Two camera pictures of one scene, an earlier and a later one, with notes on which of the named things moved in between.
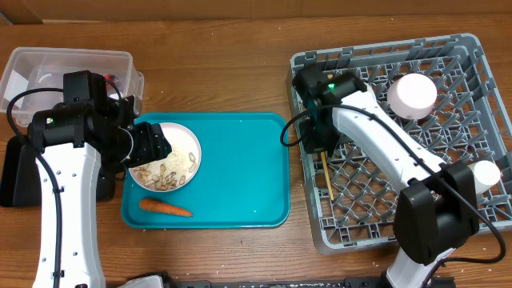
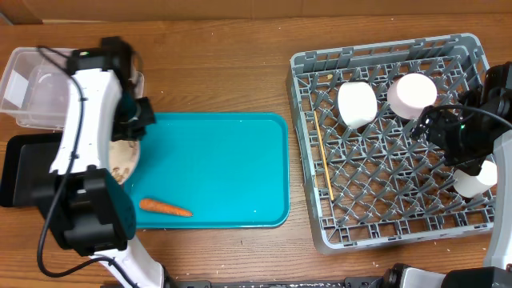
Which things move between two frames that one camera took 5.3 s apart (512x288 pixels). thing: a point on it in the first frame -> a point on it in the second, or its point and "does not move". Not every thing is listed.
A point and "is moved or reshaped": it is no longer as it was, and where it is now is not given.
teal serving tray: [242, 182] does not move
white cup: [486, 175] does not move
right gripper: [313, 143] -> [441, 126]
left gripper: [152, 143] -> [145, 117]
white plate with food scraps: [177, 169] is moved or reshaped
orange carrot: [155, 206] does not move
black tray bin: [19, 185] does not move
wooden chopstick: [329, 179] does not move
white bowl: [411, 95] does not move
